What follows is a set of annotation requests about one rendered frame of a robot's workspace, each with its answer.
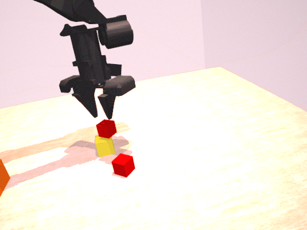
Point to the yellow cube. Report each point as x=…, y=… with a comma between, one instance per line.
x=104, y=146

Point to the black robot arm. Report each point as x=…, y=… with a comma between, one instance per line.
x=112, y=32

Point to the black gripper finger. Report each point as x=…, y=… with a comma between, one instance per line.
x=87, y=99
x=107, y=103

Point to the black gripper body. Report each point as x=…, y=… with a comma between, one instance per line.
x=91, y=74

